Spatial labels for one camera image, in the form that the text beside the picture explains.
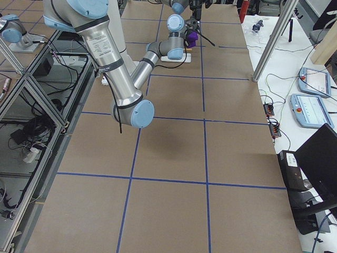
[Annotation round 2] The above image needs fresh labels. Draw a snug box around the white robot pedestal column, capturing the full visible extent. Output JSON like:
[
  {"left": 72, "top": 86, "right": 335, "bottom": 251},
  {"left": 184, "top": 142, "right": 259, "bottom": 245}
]
[{"left": 107, "top": 0, "right": 139, "bottom": 74}]

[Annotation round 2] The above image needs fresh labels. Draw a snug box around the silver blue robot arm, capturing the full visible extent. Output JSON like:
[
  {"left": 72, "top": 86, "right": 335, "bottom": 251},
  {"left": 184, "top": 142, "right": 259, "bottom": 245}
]
[{"left": 43, "top": 1, "right": 202, "bottom": 129}]

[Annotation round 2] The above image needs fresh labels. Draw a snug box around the orange connector box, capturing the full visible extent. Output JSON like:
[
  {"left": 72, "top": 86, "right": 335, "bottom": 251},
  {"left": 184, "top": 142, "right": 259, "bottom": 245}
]
[
  {"left": 269, "top": 122, "right": 282, "bottom": 140},
  {"left": 263, "top": 103, "right": 274, "bottom": 118}
]

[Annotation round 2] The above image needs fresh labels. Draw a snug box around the lower blue teach pendant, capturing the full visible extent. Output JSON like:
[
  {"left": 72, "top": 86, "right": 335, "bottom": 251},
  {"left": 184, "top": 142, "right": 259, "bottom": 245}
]
[{"left": 290, "top": 94, "right": 334, "bottom": 129}]

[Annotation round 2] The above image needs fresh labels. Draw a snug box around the upper blue teach pendant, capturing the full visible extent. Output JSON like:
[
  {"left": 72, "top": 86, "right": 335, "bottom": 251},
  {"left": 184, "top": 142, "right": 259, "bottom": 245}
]
[{"left": 298, "top": 67, "right": 331, "bottom": 98}]

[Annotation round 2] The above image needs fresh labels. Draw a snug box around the blue teach pendant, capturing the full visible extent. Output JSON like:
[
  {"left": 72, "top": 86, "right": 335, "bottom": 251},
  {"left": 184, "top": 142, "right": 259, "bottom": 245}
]
[
  {"left": 298, "top": 67, "right": 331, "bottom": 98},
  {"left": 290, "top": 94, "right": 334, "bottom": 129}
]

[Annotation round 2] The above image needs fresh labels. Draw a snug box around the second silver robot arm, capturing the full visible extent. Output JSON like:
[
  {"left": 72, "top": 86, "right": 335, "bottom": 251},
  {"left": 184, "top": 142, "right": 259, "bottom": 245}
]
[{"left": 1, "top": 14, "right": 45, "bottom": 53}]

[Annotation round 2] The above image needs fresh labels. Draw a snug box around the lower orange connector box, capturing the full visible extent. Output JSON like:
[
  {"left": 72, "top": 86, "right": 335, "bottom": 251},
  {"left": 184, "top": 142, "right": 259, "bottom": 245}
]
[{"left": 269, "top": 122, "right": 282, "bottom": 140}]

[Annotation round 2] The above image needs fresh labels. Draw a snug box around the aluminium frame post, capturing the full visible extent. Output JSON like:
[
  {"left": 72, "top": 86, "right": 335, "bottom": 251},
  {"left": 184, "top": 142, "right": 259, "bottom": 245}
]
[{"left": 252, "top": 0, "right": 299, "bottom": 82}]

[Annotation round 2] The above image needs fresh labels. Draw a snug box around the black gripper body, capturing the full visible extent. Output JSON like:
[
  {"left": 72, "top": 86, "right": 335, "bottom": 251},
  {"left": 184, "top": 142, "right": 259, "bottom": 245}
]
[{"left": 185, "top": 18, "right": 199, "bottom": 45}]

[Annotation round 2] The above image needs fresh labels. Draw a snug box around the red cylinder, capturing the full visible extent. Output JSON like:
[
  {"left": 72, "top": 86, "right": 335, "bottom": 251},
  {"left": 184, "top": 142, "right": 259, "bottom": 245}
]
[{"left": 239, "top": 0, "right": 250, "bottom": 24}]

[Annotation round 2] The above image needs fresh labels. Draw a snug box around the purple towel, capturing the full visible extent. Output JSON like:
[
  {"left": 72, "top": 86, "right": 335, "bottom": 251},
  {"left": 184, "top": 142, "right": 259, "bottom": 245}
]
[{"left": 185, "top": 31, "right": 198, "bottom": 48}]

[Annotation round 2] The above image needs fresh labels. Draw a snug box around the wooden plank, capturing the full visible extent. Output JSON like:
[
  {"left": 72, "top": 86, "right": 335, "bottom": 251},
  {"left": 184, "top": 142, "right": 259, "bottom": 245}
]
[{"left": 311, "top": 22, "right": 336, "bottom": 65}]

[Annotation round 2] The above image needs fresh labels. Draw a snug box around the black computer box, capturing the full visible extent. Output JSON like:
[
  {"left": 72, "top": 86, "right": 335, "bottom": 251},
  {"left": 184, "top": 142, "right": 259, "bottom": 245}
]
[{"left": 277, "top": 150, "right": 309, "bottom": 192}]

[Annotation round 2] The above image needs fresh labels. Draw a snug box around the black monitor on stand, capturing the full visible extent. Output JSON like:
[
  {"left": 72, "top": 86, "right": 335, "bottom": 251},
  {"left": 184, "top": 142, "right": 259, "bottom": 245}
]
[{"left": 288, "top": 124, "right": 336, "bottom": 235}]

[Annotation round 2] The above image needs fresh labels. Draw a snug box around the upper orange connector box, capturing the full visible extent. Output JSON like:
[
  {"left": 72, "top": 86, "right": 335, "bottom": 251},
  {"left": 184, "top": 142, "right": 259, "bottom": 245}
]
[{"left": 263, "top": 103, "right": 274, "bottom": 118}]

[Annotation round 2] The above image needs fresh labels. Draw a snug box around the folded blue umbrella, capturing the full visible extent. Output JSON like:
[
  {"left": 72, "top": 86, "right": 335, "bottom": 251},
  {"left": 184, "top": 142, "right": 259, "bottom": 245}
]
[{"left": 252, "top": 20, "right": 264, "bottom": 33}]

